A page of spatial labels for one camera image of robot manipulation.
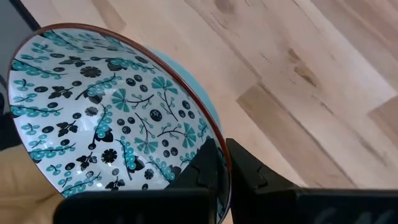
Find teal bowl with floral interior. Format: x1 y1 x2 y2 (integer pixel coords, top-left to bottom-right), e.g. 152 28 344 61
6 22 233 224

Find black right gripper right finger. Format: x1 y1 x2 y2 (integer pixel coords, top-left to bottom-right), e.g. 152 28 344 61
226 138 398 224

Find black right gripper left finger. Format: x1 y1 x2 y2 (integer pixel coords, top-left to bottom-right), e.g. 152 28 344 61
52 138 229 224

